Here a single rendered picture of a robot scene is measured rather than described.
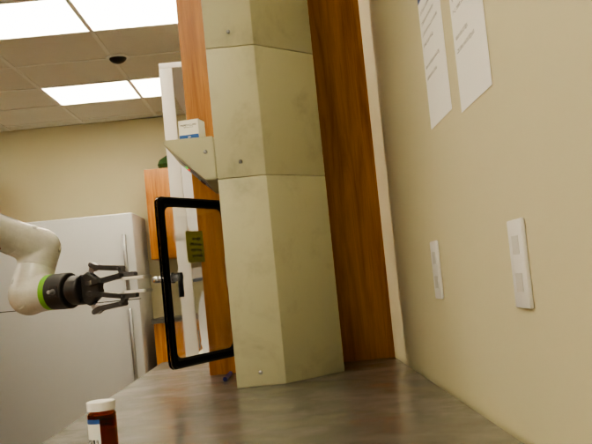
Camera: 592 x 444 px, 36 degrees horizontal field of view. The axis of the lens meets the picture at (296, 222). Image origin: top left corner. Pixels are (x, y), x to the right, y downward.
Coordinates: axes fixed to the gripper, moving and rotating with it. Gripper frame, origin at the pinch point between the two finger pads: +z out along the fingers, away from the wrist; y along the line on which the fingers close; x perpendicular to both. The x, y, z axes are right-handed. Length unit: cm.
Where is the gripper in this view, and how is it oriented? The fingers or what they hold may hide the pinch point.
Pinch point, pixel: (136, 284)
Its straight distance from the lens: 227.8
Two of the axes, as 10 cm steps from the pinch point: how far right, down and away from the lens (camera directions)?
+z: 8.9, -1.1, -4.4
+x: 4.5, 0.1, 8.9
